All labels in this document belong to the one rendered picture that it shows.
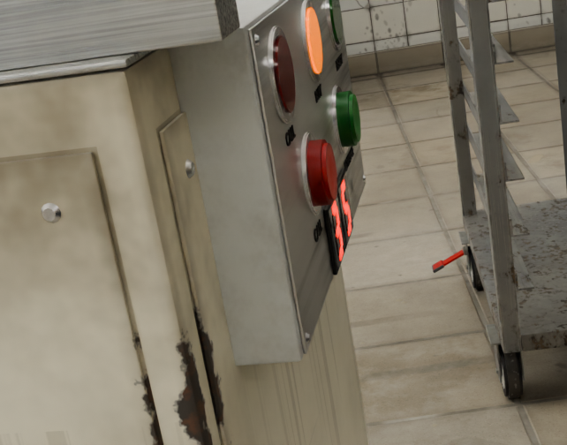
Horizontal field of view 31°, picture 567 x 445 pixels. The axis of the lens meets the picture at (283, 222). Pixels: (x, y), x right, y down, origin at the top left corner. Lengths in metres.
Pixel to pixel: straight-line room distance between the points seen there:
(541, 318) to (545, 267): 0.21
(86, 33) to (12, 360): 0.13
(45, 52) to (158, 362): 0.12
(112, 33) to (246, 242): 0.10
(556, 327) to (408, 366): 0.36
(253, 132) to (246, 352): 0.09
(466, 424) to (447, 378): 0.17
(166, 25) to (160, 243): 0.08
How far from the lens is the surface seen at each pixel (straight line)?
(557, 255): 1.99
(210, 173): 0.40
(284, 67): 0.42
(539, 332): 1.69
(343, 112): 0.55
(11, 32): 0.37
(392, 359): 1.98
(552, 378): 1.87
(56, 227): 0.37
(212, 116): 0.40
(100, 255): 0.37
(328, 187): 0.46
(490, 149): 1.58
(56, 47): 0.37
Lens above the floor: 0.89
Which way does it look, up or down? 18 degrees down
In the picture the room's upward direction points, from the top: 10 degrees counter-clockwise
